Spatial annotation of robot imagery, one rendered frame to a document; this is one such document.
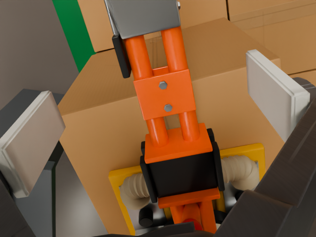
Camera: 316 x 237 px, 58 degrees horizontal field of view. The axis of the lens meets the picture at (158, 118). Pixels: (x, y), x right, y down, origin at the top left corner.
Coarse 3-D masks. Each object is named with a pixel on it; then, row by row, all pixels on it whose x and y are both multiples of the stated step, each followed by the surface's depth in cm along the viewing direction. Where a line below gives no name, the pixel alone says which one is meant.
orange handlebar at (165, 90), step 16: (176, 32) 29; (128, 48) 30; (144, 48) 30; (176, 48) 30; (144, 64) 30; (176, 64) 30; (144, 80) 31; (160, 80) 31; (176, 80) 31; (144, 96) 32; (160, 96) 32; (176, 96) 32; (192, 96) 32; (144, 112) 33; (160, 112) 33; (176, 112) 33; (192, 112) 33; (160, 128) 34; (192, 128) 34; (160, 144) 35; (176, 208) 40; (208, 208) 40; (208, 224) 42
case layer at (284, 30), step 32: (96, 0) 77; (192, 0) 78; (224, 0) 78; (256, 0) 78; (288, 0) 78; (96, 32) 81; (160, 32) 82; (256, 32) 82; (288, 32) 82; (288, 64) 87
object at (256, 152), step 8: (256, 144) 51; (224, 152) 51; (232, 152) 51; (240, 152) 51; (248, 152) 51; (256, 152) 51; (264, 152) 51; (256, 160) 52; (264, 160) 52; (264, 168) 53; (224, 184) 53; (224, 192) 54; (232, 192) 54; (240, 192) 54; (216, 200) 56; (224, 200) 55; (232, 200) 55; (224, 208) 57
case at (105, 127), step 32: (192, 32) 74; (224, 32) 66; (96, 64) 73; (160, 64) 58; (192, 64) 53; (224, 64) 49; (64, 96) 58; (96, 96) 52; (128, 96) 48; (224, 96) 48; (96, 128) 50; (128, 128) 50; (224, 128) 51; (256, 128) 51; (96, 160) 54; (128, 160) 54; (96, 192) 57
